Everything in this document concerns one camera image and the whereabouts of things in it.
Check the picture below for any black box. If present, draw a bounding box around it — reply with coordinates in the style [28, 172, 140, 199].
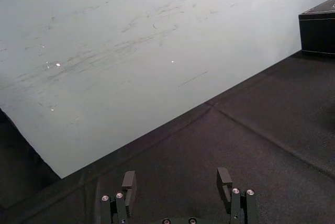
[298, 0, 335, 58]

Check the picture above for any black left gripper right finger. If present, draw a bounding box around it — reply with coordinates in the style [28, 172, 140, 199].
[216, 167, 260, 224]

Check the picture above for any black table cloth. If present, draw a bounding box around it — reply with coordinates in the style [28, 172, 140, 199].
[0, 50, 335, 224]

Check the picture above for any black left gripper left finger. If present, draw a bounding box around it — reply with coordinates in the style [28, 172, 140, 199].
[100, 170, 137, 224]

